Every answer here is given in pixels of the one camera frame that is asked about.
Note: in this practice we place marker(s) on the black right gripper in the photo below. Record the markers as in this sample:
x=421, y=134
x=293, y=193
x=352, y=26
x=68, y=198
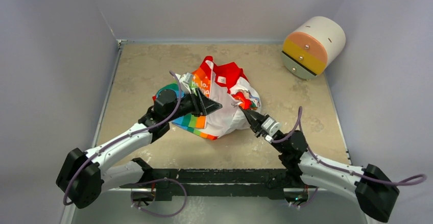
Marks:
x=256, y=125

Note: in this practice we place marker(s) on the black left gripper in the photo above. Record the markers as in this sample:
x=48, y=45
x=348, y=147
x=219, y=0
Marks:
x=201, y=105

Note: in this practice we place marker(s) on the rainbow red white kids jacket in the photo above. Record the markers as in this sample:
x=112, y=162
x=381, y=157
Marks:
x=228, y=85

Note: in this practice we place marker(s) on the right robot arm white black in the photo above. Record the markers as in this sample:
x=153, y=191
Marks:
x=368, y=186

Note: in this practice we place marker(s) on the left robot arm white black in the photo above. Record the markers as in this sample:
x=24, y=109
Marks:
x=81, y=175

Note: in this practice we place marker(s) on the round pastel drawer cabinet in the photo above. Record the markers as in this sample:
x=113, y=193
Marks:
x=310, y=48

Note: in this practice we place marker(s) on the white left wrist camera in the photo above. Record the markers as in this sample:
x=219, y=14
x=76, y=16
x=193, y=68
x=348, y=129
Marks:
x=186, y=80

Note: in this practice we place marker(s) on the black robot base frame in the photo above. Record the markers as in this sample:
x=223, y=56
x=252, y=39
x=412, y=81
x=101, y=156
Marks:
x=274, y=184

